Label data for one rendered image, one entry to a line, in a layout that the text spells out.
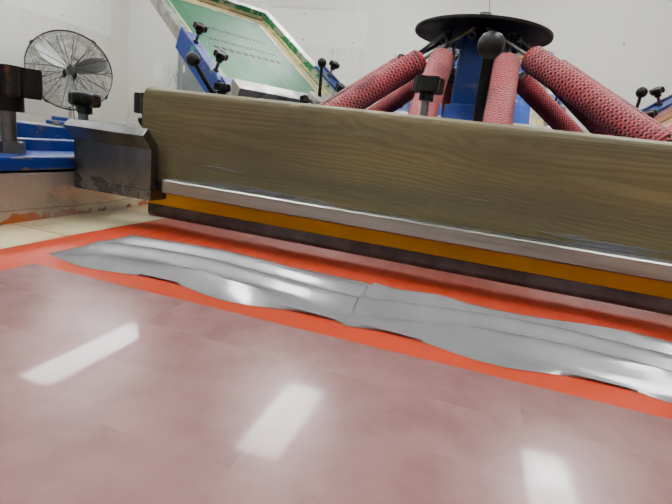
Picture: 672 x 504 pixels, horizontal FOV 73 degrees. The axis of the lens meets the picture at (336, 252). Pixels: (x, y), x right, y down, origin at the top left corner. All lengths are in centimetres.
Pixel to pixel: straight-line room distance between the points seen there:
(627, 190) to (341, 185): 17
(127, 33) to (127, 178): 555
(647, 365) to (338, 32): 462
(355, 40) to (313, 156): 440
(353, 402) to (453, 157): 19
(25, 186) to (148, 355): 23
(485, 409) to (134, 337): 13
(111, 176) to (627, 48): 444
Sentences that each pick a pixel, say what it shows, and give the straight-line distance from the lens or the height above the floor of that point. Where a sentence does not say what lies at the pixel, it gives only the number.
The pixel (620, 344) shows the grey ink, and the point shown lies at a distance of 25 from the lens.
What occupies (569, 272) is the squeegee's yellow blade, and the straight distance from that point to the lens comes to 32.
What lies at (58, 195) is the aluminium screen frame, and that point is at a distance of 41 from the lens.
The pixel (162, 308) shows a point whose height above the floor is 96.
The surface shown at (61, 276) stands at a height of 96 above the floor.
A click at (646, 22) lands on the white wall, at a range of 470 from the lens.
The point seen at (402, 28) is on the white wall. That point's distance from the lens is 463.
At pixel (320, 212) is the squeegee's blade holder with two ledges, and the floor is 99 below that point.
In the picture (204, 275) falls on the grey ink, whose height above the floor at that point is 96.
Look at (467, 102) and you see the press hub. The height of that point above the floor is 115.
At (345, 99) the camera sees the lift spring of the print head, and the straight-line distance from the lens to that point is 96.
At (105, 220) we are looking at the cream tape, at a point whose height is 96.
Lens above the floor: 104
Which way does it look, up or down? 14 degrees down
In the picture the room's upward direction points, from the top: 7 degrees clockwise
